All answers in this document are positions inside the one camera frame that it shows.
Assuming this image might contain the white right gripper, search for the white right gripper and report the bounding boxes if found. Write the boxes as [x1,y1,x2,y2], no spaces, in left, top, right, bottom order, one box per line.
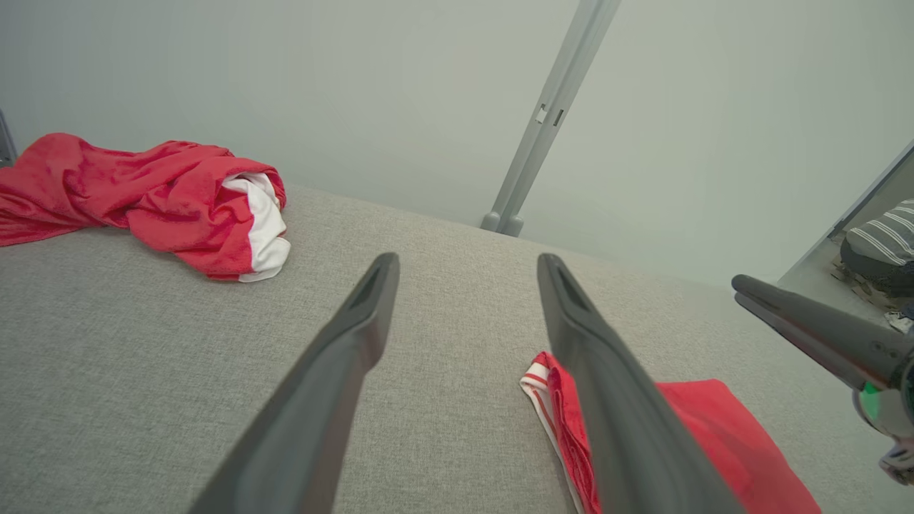
[732,275,914,486]

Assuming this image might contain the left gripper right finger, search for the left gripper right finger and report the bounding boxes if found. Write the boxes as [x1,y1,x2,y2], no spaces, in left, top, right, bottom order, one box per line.
[537,253,747,514]

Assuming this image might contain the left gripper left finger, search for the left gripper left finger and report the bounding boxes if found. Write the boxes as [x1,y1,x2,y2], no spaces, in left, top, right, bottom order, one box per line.
[187,252,401,514]

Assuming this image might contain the red Bulls basketball jersey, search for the red Bulls basketball jersey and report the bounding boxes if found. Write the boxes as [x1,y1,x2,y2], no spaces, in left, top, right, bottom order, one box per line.
[520,350,822,514]

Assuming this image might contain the person in striped shirt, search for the person in striped shirt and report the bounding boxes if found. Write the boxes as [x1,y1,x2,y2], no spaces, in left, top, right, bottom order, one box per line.
[839,198,914,297]

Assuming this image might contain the red and white shorts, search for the red and white shorts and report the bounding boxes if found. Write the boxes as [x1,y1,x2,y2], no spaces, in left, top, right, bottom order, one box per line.
[0,132,292,283]

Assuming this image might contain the grey partition post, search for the grey partition post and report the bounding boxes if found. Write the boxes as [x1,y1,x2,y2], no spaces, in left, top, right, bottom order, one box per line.
[480,0,608,233]
[500,0,621,238]

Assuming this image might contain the grey slanted partition frame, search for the grey slanted partition frame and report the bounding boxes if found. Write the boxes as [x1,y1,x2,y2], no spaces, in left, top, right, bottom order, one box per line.
[0,109,18,169]

